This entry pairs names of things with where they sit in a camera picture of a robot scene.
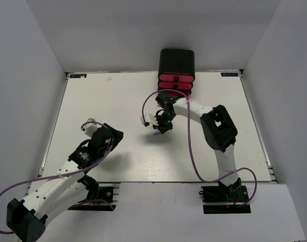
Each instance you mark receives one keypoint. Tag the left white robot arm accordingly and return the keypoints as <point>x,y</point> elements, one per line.
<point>70,187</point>

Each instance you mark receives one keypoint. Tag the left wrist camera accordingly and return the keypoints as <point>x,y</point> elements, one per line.
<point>90,127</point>

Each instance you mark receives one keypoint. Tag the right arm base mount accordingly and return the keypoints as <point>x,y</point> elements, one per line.
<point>225,200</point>

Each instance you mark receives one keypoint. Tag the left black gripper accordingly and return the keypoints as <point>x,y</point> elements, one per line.
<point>117,135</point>

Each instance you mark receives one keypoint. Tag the black drawer organizer cabinet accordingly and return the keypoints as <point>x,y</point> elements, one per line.
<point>176,61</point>

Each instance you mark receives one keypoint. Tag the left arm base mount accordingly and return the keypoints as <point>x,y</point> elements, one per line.
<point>99,196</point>

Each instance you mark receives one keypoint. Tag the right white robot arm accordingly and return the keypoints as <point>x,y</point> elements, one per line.
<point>218,129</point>

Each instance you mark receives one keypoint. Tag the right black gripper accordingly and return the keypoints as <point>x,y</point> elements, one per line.
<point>162,128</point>

